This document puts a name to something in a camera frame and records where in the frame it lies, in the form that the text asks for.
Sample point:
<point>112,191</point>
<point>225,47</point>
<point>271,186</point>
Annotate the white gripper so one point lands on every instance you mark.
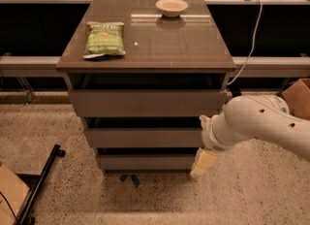
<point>209,137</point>

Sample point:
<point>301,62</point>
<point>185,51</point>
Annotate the grey bottom drawer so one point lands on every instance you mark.
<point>146,159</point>

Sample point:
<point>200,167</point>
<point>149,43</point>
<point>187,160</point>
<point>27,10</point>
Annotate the grey drawer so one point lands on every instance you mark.
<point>116,132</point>
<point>147,94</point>
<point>146,159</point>

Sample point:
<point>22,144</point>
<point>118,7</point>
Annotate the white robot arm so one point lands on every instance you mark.
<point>246,117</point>

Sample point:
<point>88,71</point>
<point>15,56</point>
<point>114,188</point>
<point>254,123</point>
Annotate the grey drawer cabinet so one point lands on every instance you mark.
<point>190,43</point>

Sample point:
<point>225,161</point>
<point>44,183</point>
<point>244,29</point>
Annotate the grey middle drawer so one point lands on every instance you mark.
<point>116,132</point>

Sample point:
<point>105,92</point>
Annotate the grey top drawer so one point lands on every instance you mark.
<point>147,94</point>

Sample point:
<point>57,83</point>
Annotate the cardboard box right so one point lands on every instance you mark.
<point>297,96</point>

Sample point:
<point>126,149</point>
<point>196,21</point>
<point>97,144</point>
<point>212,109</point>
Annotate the cardboard box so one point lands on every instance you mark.
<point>297,96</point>
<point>13,194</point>

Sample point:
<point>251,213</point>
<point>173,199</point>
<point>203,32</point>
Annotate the white bowl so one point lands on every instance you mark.
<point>171,8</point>

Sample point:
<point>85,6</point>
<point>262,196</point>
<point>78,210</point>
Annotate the green chip bag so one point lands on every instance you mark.
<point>104,38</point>

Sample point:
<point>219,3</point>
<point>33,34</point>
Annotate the cardboard box left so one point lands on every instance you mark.
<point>13,194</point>

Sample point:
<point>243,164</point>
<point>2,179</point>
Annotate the black bracket leg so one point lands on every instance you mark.
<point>235,88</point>

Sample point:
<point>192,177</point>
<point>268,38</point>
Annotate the metal rail beam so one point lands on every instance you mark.
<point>256,67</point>

